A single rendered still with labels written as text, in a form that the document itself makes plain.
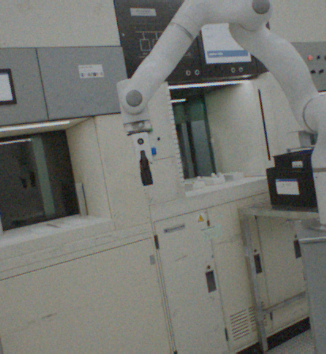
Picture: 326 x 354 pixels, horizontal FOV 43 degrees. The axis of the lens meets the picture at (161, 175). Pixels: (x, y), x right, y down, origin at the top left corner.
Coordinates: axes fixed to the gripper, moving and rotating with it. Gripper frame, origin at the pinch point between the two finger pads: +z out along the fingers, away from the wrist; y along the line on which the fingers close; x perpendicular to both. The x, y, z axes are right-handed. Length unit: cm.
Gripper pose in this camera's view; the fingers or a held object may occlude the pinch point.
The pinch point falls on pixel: (146, 181)
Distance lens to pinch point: 128.0
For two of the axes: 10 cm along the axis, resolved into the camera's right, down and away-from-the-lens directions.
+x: -9.8, 1.7, -0.7
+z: 1.7, 9.8, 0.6
